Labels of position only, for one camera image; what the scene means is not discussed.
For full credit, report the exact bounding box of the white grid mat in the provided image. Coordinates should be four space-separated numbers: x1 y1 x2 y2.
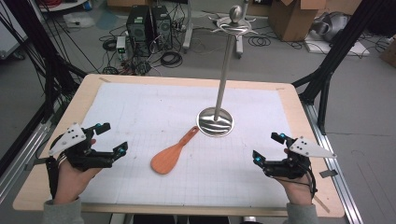
78 81 295 208

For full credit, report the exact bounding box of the white flat board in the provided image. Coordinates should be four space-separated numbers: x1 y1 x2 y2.
304 31 372 58

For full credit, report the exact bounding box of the black cable coil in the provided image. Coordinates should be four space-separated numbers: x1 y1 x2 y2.
102 37 119 52
160 50 184 69
247 35 272 48

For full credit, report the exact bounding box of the clear plastic bag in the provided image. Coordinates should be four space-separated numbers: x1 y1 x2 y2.
63 11 96 30

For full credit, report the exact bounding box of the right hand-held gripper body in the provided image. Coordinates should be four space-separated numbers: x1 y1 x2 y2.
262 136 338 180

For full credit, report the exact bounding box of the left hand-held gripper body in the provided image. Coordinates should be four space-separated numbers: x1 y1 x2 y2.
48 122 115 173

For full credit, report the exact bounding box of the aluminium rail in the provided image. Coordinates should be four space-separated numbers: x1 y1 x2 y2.
300 101 364 224
0 119 52 204

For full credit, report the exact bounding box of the small white power supply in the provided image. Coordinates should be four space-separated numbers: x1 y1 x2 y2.
115 35 128 62

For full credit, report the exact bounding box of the person's left hand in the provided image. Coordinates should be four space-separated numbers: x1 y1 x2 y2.
53 138 104 205

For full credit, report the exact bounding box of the black computer tower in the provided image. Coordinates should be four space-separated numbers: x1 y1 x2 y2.
125 5 154 58
150 5 174 51

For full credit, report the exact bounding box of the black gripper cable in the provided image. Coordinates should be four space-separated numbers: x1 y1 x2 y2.
303 161 318 200

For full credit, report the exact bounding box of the white round table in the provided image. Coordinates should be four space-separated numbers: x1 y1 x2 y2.
37 0 90 13

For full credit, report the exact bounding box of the grey vacuum cleaner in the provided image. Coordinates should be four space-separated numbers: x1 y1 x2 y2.
312 11 350 43

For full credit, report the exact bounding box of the black frame stand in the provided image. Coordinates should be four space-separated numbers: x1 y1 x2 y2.
0 0 89 125
291 0 396 136

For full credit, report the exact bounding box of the metal utensil stand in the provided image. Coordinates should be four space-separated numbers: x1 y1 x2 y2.
195 4 260 138

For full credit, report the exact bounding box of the small cardboard box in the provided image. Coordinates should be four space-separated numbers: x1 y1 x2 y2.
380 35 396 69

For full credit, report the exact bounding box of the wooden spatula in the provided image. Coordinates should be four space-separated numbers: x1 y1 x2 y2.
150 125 201 175

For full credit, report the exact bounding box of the black wrist strap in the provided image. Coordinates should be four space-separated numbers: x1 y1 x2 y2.
45 154 61 200

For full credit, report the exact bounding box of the large cardboard box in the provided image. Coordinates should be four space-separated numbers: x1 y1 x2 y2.
268 0 329 43

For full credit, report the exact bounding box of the black tape strip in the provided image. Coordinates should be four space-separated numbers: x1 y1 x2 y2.
318 169 339 179

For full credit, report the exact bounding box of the grey metal stand leg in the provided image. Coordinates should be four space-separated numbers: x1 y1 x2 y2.
233 0 250 60
181 0 194 54

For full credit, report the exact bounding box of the person's right hand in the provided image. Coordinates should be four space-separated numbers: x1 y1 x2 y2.
273 148 315 206

